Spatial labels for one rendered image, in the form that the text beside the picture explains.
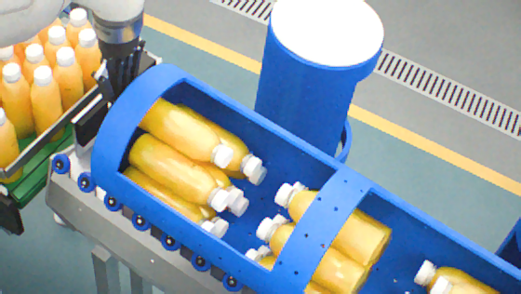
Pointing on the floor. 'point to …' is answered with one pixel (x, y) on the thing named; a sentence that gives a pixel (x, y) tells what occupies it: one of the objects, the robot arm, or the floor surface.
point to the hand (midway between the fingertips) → (120, 104)
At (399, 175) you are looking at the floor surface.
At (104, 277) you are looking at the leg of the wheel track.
